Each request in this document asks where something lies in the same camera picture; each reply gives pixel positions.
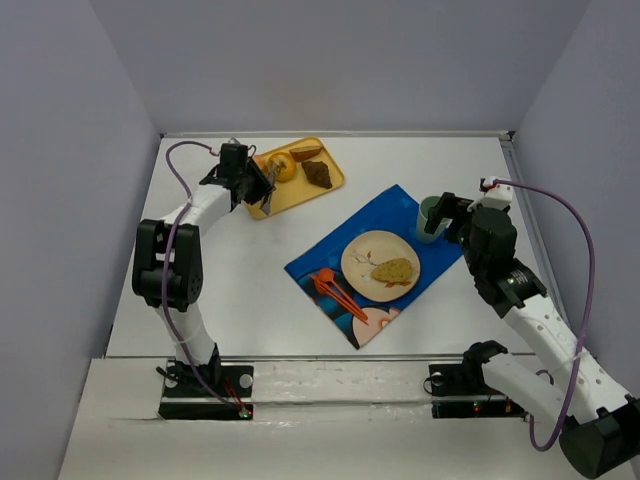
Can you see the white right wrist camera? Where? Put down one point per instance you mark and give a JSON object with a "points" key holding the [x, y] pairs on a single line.
{"points": [[494, 195]]}

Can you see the yellow plastic tray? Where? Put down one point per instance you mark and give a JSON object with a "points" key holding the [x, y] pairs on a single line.
{"points": [[298, 190]]}

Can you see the green cup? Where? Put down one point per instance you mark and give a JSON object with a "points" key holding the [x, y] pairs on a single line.
{"points": [[423, 215]]}

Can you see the round pink bread roll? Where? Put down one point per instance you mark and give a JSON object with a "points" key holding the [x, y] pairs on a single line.
{"points": [[260, 161]]}

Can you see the beige floral plate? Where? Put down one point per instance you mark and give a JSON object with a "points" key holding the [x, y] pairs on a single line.
{"points": [[367, 251]]}

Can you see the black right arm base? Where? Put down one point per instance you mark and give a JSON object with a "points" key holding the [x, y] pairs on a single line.
{"points": [[458, 390]]}

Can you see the halved brown bread loaf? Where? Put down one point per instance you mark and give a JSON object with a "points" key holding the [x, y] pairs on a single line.
{"points": [[305, 153]]}

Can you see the blue patterned placemat cloth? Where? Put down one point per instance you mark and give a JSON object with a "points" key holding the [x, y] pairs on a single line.
{"points": [[395, 211]]}

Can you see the dark chocolate croissant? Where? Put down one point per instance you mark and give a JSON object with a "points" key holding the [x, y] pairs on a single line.
{"points": [[317, 173]]}

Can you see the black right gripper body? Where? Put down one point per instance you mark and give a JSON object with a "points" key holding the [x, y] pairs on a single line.
{"points": [[449, 208]]}

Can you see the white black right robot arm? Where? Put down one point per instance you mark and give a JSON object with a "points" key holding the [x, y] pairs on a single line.
{"points": [[597, 418]]}

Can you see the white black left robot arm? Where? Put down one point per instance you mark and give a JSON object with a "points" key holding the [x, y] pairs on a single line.
{"points": [[168, 272]]}

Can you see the seeded oval bread slice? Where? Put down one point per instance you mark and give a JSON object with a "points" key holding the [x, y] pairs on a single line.
{"points": [[393, 271]]}

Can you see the orange plastic fork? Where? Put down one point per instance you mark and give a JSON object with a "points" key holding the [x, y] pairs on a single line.
{"points": [[340, 297]]}

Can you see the glazed yellow bagel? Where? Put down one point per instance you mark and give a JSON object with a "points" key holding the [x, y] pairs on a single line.
{"points": [[283, 165]]}

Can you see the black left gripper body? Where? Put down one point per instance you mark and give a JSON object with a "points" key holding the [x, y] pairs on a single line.
{"points": [[256, 185]]}

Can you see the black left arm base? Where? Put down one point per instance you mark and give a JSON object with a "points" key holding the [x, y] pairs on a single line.
{"points": [[184, 398]]}

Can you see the metal serving tongs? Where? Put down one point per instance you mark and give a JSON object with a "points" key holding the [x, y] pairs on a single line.
{"points": [[266, 202]]}

